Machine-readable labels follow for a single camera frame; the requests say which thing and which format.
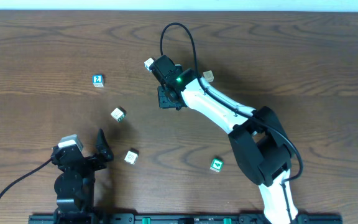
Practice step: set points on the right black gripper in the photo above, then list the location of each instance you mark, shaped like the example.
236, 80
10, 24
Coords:
166, 101

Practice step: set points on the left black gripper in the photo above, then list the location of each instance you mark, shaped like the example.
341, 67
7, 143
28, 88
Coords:
86, 161

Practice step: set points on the blue number 2 block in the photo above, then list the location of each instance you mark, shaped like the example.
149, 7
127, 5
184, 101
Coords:
98, 80

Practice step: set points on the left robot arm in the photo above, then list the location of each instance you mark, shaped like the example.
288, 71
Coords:
75, 186

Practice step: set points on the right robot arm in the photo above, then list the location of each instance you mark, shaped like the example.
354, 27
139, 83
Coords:
261, 147

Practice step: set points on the white block blue side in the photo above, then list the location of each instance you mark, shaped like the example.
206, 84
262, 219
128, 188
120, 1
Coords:
148, 64

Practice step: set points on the white block engraved circle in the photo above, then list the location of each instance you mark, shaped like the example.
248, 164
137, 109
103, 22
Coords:
131, 157

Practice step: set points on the white block red side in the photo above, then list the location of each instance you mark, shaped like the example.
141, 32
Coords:
208, 75

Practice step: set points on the white block green side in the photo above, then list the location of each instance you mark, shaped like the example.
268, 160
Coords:
118, 114

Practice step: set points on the green number 4 block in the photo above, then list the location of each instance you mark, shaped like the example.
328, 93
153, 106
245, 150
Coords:
216, 165

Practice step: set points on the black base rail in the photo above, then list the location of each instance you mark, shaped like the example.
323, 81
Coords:
248, 218

